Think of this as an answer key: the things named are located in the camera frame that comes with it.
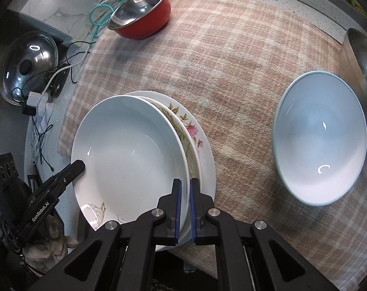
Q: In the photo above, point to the steel pot lid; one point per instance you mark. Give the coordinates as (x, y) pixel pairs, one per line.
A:
(35, 63)

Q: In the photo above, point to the plaid cloth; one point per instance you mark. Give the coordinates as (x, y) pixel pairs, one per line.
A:
(232, 66)

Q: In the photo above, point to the large steel bowl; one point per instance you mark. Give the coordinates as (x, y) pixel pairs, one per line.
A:
(365, 66)

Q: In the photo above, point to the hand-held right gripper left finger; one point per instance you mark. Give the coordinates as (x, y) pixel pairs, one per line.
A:
(178, 209)

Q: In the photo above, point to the white deep plate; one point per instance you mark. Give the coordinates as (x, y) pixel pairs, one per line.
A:
(126, 157)

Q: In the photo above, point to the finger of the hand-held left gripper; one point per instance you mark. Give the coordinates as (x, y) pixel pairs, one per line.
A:
(76, 166)

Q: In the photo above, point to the black plastic stand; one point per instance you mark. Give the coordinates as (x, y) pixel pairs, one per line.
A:
(60, 86)

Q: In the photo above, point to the red steel bowl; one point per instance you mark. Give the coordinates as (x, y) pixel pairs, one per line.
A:
(147, 24)

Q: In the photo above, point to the white ceramic bowl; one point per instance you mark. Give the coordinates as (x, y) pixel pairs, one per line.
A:
(319, 139)

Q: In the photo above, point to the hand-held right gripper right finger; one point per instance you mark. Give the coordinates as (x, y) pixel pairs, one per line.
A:
(193, 212)

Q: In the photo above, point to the person's left hand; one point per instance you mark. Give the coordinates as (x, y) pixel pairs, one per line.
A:
(53, 239)

